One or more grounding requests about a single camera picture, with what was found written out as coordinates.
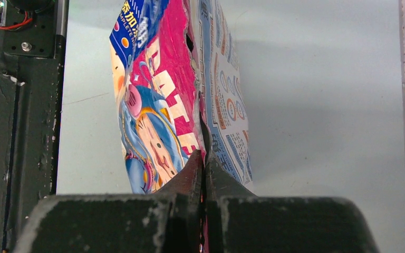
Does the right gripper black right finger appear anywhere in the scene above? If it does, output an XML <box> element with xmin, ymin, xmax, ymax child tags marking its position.
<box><xmin>204</xmin><ymin>155</ymin><xmax>379</xmax><ymax>252</ymax></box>

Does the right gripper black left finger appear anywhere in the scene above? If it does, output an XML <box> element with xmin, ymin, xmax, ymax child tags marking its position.
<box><xmin>14</xmin><ymin>150</ymin><xmax>203</xmax><ymax>252</ymax></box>

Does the colourful pet food bag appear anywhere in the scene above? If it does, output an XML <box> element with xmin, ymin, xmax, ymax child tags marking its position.
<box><xmin>109</xmin><ymin>1</ymin><xmax>253</xmax><ymax>194</ymax></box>

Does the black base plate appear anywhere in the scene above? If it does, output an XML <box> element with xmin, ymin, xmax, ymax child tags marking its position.
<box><xmin>0</xmin><ymin>1</ymin><xmax>69</xmax><ymax>252</ymax></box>

